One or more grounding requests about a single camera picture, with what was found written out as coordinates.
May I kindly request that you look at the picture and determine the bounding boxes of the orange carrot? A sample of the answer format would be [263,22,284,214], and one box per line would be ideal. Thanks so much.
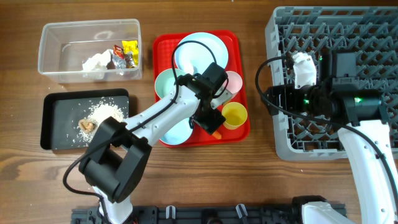
[212,131,222,139]

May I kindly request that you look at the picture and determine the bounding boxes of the light blue bowl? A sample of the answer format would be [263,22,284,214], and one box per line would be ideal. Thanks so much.
[160,118,193,146]

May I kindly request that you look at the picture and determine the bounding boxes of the green bowl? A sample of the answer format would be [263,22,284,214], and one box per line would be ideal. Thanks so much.
[154,68,175,99]

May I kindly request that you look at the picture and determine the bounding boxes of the yellow snack wrapper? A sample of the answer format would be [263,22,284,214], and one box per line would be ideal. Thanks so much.
[122,40,139,68]

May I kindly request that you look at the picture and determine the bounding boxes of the red silver candy wrapper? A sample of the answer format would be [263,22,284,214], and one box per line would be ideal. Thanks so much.
[107,45,127,70]

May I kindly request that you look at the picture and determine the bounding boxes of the white tissue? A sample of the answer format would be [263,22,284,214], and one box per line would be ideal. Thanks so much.
[82,50,111,80]

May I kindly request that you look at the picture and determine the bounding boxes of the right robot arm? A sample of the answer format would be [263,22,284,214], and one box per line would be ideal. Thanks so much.
[255,51,397,223]

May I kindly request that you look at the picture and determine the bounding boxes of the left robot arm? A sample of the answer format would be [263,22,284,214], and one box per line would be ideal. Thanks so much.
[63,59,229,223]

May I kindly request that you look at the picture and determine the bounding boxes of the grey dishwasher rack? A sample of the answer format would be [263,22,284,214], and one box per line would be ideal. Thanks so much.
[265,6,397,161]

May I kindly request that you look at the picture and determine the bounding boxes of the black food waste tray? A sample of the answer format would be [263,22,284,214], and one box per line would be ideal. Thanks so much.
[40,88,129,150]

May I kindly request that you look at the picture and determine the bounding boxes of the clear plastic waste bin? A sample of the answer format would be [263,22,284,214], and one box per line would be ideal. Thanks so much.
[37,19,143,83]

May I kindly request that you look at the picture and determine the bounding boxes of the red plastic tray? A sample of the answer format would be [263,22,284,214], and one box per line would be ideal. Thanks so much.
[152,30,250,148]

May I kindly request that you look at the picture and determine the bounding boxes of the yellow plastic cup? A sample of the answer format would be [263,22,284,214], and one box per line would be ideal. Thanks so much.
[221,102,248,130]

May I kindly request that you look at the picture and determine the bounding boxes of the pink plastic cup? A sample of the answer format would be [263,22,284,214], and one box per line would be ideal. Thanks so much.
[221,71,243,98]

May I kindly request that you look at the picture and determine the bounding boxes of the pile of rice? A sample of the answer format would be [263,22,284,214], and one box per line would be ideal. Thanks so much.
[65,96,129,147]

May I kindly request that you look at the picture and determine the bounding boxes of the brown food scrap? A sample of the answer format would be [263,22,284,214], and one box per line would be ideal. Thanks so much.
[78,119,96,134]

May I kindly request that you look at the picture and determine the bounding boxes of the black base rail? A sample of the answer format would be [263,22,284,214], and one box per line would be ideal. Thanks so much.
[70,203,348,224]

